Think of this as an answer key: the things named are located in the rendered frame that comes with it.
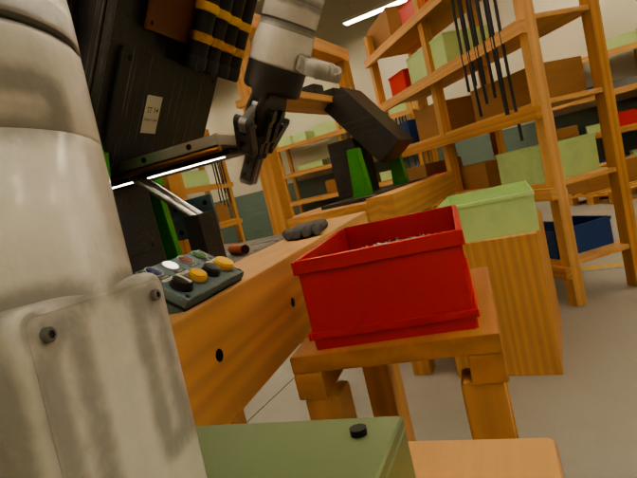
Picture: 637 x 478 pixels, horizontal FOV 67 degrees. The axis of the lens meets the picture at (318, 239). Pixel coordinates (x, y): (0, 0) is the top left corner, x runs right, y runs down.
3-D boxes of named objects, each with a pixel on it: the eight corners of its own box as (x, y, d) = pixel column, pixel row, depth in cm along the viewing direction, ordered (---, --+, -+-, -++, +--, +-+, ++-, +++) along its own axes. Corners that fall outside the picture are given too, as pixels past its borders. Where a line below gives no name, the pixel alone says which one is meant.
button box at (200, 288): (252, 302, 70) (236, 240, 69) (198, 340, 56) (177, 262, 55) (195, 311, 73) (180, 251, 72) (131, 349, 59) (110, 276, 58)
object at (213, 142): (258, 152, 95) (254, 137, 95) (219, 151, 80) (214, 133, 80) (103, 194, 108) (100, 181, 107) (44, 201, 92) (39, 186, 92)
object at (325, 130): (434, 216, 887) (409, 95, 864) (287, 243, 1037) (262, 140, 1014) (441, 211, 935) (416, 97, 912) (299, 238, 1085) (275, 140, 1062)
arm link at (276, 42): (318, 82, 55) (335, 25, 53) (235, 53, 58) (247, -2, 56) (341, 85, 64) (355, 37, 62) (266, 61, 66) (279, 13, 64)
